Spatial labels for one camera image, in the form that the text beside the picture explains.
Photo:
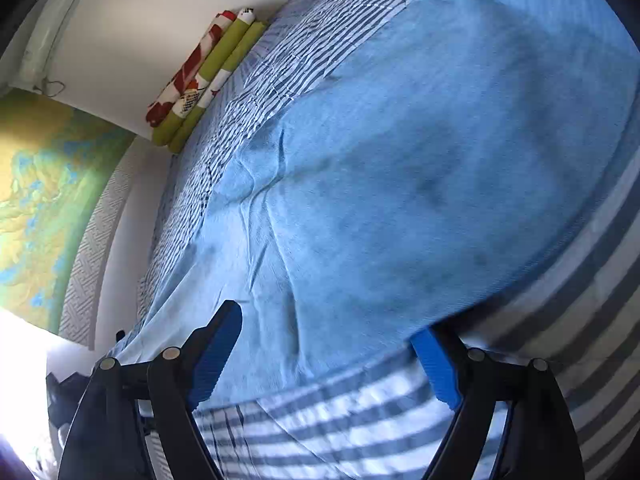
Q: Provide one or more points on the striped bed blanket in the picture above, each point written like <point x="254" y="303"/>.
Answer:
<point x="575" y="310"/>

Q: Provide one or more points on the wall map poster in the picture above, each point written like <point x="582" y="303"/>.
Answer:
<point x="40" y="185"/>

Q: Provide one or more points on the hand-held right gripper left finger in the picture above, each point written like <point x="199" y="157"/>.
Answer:
<point x="215" y="355"/>

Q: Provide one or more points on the folded green floral blanket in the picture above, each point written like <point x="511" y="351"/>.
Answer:
<point x="220" y="60"/>

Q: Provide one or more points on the black garment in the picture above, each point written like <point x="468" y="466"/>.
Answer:
<point x="62" y="400"/>

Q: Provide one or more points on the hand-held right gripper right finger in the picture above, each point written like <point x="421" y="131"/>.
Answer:
<point x="435" y="360"/>

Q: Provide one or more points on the blue cloth garment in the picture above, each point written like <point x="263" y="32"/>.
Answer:
<point x="400" y="160"/>

